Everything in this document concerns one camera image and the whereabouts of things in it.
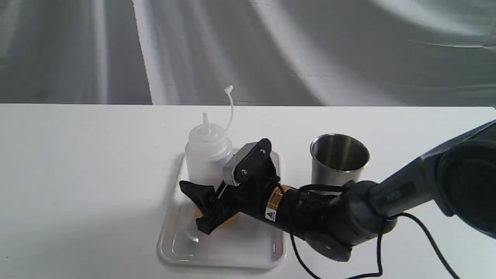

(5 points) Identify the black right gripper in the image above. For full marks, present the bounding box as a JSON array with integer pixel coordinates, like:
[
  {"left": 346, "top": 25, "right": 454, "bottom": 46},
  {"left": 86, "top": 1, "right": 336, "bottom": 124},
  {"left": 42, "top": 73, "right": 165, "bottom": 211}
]
[{"left": 179, "top": 175, "right": 352, "bottom": 262}]

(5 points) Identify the clear plastic squeeze bottle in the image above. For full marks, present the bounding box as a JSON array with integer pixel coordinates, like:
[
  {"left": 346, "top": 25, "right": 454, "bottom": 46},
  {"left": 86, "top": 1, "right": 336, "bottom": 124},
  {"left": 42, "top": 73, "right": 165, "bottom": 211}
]
[{"left": 185, "top": 85, "right": 234, "bottom": 191}]

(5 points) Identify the stainless steel cup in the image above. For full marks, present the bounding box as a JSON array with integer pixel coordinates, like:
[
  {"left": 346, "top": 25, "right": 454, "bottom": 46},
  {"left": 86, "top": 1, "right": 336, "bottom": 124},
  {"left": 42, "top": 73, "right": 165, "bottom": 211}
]
[{"left": 310, "top": 134, "right": 370, "bottom": 186}]

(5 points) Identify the white plastic tray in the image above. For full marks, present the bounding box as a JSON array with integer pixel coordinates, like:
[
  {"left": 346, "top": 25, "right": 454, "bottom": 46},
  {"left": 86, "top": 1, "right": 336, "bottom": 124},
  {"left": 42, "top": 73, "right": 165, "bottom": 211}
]
[{"left": 157, "top": 154, "right": 287, "bottom": 270}]

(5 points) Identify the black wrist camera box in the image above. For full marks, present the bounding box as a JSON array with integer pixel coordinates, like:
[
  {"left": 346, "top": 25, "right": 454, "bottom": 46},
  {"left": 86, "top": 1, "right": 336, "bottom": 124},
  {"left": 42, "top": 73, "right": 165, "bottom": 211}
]
[{"left": 222, "top": 138, "right": 277, "bottom": 188}]

